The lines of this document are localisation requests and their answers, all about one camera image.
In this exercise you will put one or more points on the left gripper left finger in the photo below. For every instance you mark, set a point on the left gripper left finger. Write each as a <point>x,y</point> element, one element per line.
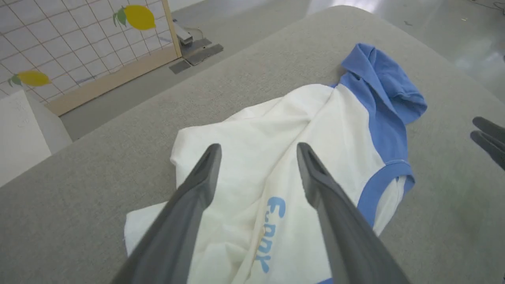
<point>177,228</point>

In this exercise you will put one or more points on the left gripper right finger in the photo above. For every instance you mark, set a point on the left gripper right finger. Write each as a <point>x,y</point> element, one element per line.
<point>347,236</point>

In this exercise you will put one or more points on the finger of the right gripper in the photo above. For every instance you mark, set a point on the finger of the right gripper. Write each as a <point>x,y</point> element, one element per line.
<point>491,128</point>
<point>493,150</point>

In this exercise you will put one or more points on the white and blue t-shirt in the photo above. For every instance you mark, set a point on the white and blue t-shirt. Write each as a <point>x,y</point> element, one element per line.
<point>276,130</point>

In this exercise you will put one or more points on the small dark floor mat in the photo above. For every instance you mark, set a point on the small dark floor mat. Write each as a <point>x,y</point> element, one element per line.
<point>180,66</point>

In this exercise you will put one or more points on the dark grey floor plate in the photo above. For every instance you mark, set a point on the dark grey floor plate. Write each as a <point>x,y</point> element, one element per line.
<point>201,43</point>

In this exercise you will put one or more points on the grey floor device box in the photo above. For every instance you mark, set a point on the grey floor device box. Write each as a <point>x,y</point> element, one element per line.
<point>183,36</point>

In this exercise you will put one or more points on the lemon print grid panel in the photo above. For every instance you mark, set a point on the lemon print grid panel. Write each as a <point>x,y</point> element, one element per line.
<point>79,39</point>

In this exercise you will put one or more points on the white box pedestal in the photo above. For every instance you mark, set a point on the white box pedestal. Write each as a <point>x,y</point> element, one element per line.
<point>19,134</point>

